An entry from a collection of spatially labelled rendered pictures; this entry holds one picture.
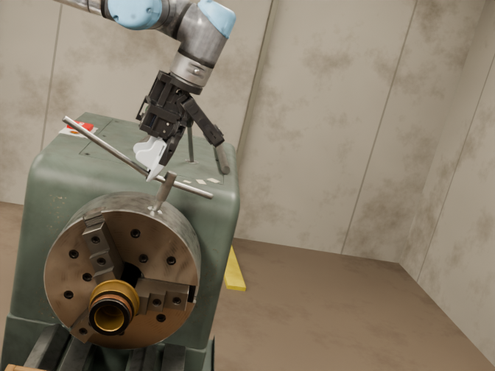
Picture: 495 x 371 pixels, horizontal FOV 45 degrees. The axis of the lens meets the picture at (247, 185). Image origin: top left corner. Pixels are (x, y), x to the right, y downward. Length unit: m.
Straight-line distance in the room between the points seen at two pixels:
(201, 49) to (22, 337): 0.82
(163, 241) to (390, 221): 3.84
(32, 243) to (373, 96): 3.49
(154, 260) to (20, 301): 0.40
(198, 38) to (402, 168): 3.81
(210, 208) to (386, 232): 3.69
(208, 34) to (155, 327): 0.61
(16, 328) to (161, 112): 0.68
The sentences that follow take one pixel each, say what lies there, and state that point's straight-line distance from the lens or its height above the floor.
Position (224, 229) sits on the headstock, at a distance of 1.35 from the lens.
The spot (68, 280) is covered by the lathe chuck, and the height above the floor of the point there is 1.06.
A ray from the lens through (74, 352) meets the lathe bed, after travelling 1.41.
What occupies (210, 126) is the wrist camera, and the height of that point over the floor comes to 1.43.
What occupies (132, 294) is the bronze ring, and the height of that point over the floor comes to 1.11.
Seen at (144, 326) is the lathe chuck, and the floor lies 0.99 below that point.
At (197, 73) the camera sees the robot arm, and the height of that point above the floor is 1.53.
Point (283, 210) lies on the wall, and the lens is 4.61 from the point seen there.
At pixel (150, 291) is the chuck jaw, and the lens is 1.19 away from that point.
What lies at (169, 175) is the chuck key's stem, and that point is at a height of 1.31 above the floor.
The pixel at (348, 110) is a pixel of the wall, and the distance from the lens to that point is 4.53.
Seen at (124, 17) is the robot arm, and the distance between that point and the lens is 0.99.
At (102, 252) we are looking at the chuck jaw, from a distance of 1.17.
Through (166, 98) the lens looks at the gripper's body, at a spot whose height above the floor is 1.47.
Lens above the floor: 1.65
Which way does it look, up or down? 16 degrees down
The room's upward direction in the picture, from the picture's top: 14 degrees clockwise
